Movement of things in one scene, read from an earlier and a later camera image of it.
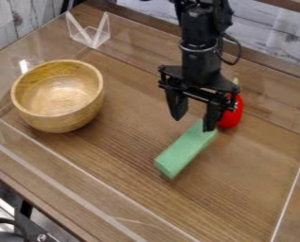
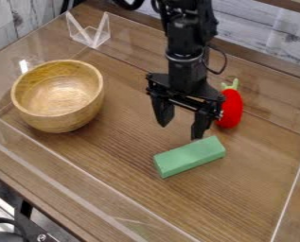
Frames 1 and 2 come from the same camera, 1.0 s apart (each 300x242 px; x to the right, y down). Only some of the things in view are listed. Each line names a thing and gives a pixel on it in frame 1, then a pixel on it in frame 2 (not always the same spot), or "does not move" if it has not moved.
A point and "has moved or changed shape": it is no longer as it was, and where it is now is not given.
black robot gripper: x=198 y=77 → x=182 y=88
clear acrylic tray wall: x=82 y=203 does not move
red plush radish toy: x=232 y=116 does not move
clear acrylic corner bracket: x=89 y=36 does not move
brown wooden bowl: x=57 y=95 does not move
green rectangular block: x=181 y=152 has moved or changed shape
